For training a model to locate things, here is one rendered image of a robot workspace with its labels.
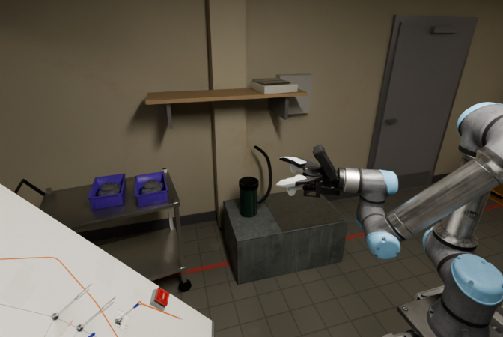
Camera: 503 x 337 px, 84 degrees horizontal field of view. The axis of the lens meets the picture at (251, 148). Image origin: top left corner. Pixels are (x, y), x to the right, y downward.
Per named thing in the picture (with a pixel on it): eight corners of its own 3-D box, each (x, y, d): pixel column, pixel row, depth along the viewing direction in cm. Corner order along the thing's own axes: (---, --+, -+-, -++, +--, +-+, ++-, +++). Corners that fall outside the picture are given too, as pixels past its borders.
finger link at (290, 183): (280, 203, 82) (306, 194, 85) (281, 187, 79) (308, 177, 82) (275, 197, 84) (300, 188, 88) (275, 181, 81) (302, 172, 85)
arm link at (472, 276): (453, 321, 75) (468, 284, 70) (431, 281, 87) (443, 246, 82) (503, 329, 73) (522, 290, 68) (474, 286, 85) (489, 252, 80)
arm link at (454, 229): (433, 284, 86) (493, 111, 65) (415, 249, 99) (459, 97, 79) (477, 289, 84) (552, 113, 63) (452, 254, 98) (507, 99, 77)
